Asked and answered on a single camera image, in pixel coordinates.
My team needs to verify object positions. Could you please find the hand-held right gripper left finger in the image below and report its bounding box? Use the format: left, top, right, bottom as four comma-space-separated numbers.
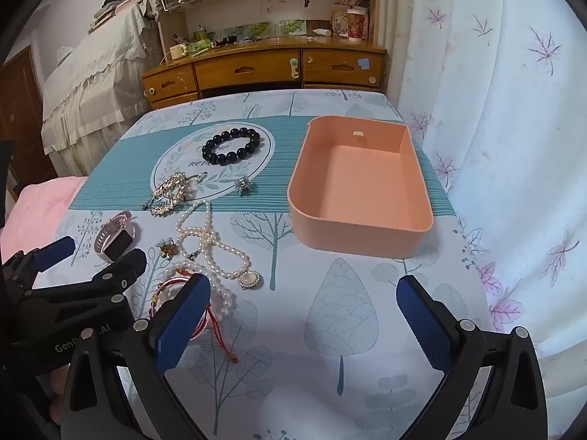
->
61, 272, 216, 440

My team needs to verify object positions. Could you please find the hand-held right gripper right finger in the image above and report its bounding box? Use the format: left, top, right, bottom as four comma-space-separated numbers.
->
395, 275, 548, 440

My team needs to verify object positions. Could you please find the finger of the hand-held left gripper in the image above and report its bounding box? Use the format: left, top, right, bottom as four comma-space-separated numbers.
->
92, 248, 148, 301
4, 235, 76, 292

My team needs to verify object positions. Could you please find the pink smart watch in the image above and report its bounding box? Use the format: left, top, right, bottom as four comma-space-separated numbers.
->
94, 211, 138, 263

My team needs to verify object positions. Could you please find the red string bracelet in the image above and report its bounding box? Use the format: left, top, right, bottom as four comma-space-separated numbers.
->
151, 261, 241, 365

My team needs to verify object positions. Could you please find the pearl necklace with round pendant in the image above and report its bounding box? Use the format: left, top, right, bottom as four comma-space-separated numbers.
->
175, 199, 264, 322

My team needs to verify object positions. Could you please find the gold rhinestone chain bracelet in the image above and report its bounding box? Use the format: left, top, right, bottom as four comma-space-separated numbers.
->
146, 172, 208, 217

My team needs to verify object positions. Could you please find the black bead bracelet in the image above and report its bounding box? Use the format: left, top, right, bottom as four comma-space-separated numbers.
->
202, 129, 261, 166

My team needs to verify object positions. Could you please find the pink plastic tray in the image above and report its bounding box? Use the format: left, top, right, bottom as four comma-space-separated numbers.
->
287, 116, 434, 260

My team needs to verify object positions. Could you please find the pink blanket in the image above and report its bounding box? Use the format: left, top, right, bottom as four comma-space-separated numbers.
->
0, 176, 88, 267

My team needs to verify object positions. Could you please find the tree print tablecloth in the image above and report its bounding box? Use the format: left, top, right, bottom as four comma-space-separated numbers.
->
34, 89, 505, 440

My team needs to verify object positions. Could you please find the brown wooden door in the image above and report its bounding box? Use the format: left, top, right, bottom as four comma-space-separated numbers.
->
0, 46, 58, 193

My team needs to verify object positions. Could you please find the cream lace cover cloth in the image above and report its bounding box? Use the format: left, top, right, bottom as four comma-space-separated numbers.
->
41, 2, 161, 177

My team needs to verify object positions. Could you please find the wooden desk with drawers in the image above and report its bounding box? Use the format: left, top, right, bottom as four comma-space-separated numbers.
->
141, 37, 388, 111

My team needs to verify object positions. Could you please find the white leaf print curtain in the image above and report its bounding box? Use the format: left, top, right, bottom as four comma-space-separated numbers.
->
380, 0, 587, 399

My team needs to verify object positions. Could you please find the stack of books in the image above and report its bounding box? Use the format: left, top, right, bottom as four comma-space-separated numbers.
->
89, 0, 144, 34

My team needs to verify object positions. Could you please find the wooden desk hutch shelf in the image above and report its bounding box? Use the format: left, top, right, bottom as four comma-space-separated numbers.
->
151, 0, 381, 51

